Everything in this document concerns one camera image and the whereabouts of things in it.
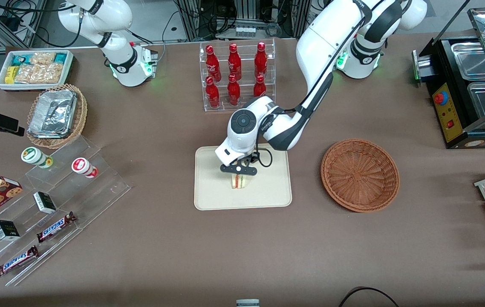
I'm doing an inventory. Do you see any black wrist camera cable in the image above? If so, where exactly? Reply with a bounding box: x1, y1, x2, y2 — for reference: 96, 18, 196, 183
253, 144, 273, 168

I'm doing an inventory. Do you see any light wicker basket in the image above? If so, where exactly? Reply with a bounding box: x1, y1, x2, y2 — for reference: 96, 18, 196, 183
26, 84, 88, 149

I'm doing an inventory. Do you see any white plastic snack bin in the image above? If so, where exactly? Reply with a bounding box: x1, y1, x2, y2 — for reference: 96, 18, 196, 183
0, 50, 75, 92

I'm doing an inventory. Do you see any triangle sandwich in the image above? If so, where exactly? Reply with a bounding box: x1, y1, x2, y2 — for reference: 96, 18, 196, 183
231, 173, 254, 190

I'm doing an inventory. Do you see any small black box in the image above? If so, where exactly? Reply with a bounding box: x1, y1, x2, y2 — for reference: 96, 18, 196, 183
33, 191, 57, 214
0, 220, 20, 241

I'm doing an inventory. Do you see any black food warmer machine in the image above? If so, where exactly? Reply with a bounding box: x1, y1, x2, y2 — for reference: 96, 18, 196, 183
412, 0, 485, 150

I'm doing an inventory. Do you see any black floor cable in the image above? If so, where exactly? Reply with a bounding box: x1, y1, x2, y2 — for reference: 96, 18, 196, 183
338, 287, 399, 307

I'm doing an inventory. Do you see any brown wicker basket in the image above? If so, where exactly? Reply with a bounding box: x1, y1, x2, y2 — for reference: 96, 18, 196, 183
321, 139, 400, 213

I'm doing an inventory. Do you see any clear acrylic stepped display stand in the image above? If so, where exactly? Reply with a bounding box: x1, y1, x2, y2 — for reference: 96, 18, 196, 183
0, 136, 131, 287

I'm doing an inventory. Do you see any green sunflower lidded cup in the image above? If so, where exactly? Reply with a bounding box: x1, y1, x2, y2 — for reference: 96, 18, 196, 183
21, 147, 53, 168

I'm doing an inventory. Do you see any Snickers chocolate bar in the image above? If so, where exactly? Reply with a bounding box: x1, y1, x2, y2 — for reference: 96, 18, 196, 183
37, 212, 77, 243
0, 246, 38, 278

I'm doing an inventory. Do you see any clear acrylic bottle rack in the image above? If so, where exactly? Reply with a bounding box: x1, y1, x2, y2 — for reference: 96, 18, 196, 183
200, 38, 276, 112

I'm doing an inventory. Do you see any clear cracker pack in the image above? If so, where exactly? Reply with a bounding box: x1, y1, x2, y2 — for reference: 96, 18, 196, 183
14, 64, 64, 84
30, 52, 58, 65

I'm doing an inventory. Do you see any beige plastic tray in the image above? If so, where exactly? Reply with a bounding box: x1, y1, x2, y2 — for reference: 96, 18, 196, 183
194, 146, 292, 211

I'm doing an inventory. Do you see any red cola bottle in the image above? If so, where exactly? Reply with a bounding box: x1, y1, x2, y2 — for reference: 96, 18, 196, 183
254, 41, 268, 78
205, 76, 220, 109
228, 43, 242, 81
205, 45, 221, 81
253, 75, 267, 98
227, 74, 241, 107

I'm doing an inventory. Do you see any red lidded yogurt cup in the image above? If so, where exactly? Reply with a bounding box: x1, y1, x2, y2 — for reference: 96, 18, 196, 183
71, 157, 98, 179

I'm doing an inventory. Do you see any aluminium frame structure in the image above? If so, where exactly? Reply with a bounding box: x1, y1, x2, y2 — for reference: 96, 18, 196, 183
176, 0, 312, 41

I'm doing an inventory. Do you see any aluminium foil container stack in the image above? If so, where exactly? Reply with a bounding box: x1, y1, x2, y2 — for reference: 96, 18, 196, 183
28, 90, 78, 139

